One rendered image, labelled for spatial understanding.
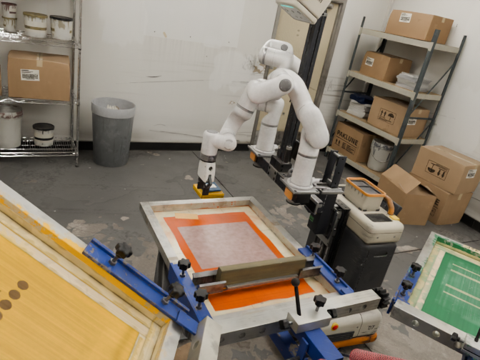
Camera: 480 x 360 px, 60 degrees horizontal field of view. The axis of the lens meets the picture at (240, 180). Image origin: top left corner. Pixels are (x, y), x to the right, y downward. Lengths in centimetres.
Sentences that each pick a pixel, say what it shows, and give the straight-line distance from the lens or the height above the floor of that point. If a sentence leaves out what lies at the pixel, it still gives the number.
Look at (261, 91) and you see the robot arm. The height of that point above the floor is 157.
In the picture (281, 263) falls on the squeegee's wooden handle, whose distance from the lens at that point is 153.
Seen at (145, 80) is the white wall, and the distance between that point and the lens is 496.
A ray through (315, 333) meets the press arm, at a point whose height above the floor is 104.
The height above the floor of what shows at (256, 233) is 95.
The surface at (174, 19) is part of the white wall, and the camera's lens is 494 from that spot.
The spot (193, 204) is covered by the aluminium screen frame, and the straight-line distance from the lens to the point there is 195.
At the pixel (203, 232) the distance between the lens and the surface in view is 180.
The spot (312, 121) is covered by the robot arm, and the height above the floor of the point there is 148.
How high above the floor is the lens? 189
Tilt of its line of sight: 23 degrees down
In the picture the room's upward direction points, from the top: 11 degrees clockwise
